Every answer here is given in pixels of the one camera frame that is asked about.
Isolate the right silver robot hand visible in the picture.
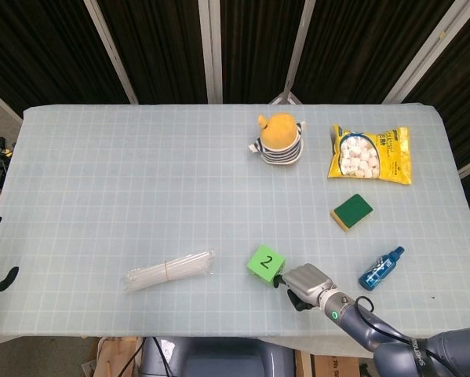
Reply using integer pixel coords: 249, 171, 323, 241
272, 263, 337, 313

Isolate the green numbered foam cube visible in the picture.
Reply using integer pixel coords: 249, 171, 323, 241
246, 244, 287, 287

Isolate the blue spray bottle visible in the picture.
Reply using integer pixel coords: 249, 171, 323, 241
359, 246, 406, 291

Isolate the green and yellow sponge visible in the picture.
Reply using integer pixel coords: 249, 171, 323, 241
330, 193, 374, 232

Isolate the brown cardboard box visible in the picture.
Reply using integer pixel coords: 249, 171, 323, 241
310, 353, 362, 377

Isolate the blue-grey robot torso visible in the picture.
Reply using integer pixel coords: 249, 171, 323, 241
140, 336, 297, 377

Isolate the bundle of clear wrapped straws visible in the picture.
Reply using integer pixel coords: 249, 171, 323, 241
122, 249, 217, 292

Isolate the yellow plush toy striped shirt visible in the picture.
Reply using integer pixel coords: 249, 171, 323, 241
248, 112, 308, 167

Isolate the yellow marshmallow bag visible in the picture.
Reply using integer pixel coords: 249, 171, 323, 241
327, 124, 413, 186

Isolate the pale blue grid tablecloth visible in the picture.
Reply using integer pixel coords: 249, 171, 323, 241
0, 102, 470, 349

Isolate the grey stand base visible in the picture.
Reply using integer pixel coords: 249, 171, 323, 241
268, 89, 303, 106

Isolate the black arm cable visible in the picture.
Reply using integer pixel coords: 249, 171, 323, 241
354, 296, 455, 377

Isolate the black lettered velcro strap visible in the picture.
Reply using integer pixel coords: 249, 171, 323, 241
409, 337, 435, 377

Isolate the light wooden frame piece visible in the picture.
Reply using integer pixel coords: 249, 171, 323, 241
97, 336, 144, 377

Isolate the white partition frame post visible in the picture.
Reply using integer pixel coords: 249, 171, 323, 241
283, 0, 319, 93
198, 0, 224, 104
382, 0, 469, 105
83, 0, 140, 105

